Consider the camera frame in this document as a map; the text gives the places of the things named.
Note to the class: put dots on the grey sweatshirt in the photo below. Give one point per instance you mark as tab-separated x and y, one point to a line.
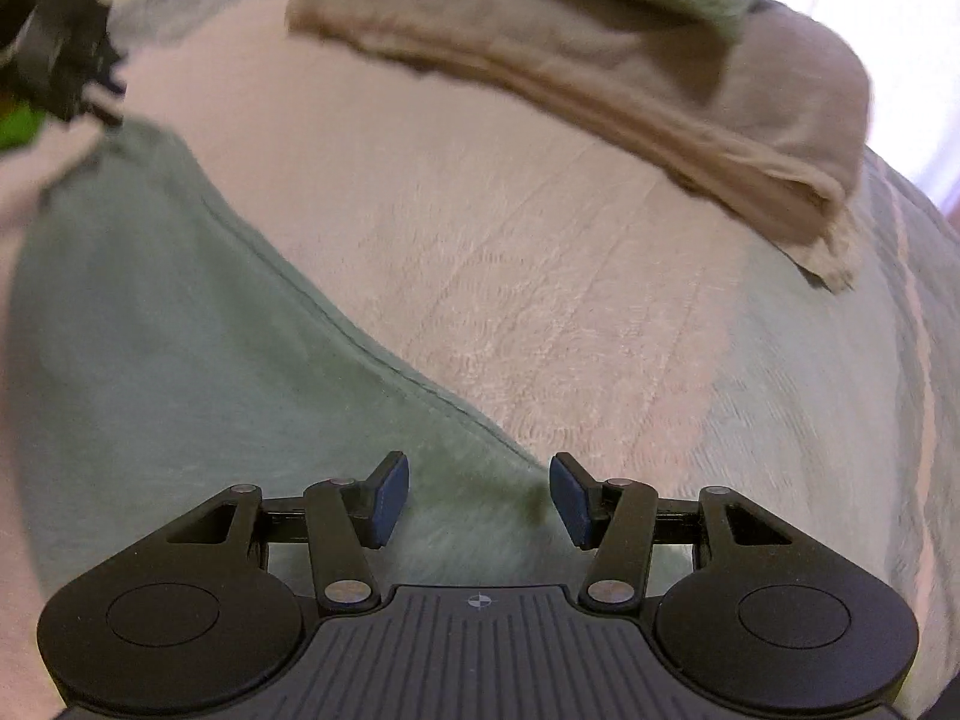
187	360

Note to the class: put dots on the bright green garment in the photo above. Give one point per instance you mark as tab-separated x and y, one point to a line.
19	127

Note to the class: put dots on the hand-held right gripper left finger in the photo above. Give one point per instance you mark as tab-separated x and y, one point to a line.
390	499

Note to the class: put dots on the folded beige garment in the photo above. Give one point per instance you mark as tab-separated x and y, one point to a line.
600	82

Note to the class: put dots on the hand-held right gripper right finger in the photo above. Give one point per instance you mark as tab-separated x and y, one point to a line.
570	499

